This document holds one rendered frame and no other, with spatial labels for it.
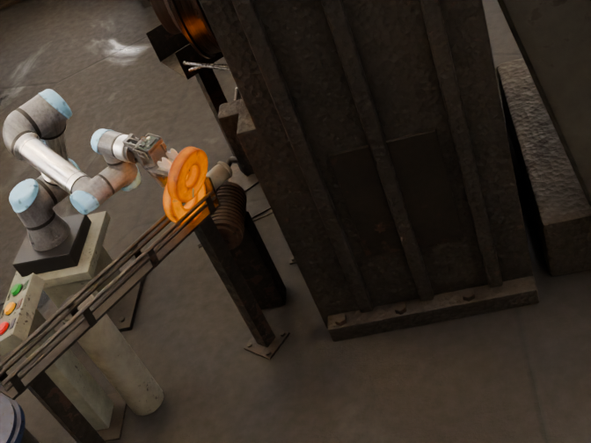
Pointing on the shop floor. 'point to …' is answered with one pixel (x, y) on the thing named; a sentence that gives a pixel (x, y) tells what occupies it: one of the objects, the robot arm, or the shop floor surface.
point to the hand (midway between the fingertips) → (185, 170)
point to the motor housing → (248, 247)
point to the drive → (552, 122)
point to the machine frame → (381, 155)
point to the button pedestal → (108, 427)
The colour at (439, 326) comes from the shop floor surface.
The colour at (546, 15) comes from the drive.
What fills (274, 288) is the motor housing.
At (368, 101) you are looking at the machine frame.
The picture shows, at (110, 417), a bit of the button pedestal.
